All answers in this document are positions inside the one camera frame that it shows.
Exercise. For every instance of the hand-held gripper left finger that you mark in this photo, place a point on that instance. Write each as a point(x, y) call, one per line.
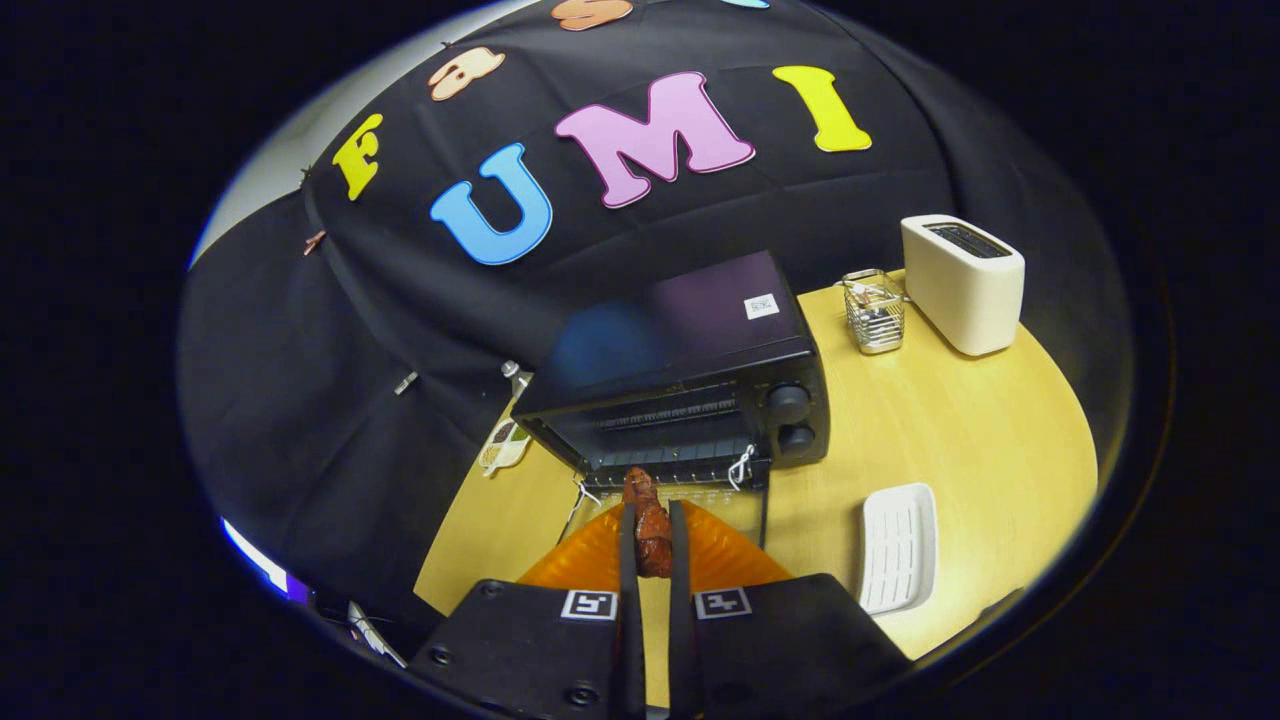
point(630, 640)

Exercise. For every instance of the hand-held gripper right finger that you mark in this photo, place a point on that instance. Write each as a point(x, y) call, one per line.
point(680, 640)

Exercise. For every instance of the reddish brown meat slice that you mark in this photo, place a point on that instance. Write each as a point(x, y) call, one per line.
point(652, 530)

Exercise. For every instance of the black toaster oven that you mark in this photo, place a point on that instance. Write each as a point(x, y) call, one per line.
point(690, 330)

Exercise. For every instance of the white pop-up toaster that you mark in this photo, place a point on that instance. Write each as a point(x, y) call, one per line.
point(965, 300)

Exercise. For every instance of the white divided spice tray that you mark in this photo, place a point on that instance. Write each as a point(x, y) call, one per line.
point(503, 448)

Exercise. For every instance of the white rectangular dish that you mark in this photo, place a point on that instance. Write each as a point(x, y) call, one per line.
point(898, 545)

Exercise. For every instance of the clear plastic bottle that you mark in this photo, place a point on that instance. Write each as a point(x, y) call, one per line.
point(517, 380)

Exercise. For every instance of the silver metal clip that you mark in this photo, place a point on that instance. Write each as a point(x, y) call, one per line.
point(405, 382)

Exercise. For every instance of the red clothes clip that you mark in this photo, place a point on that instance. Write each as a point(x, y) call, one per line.
point(314, 242)

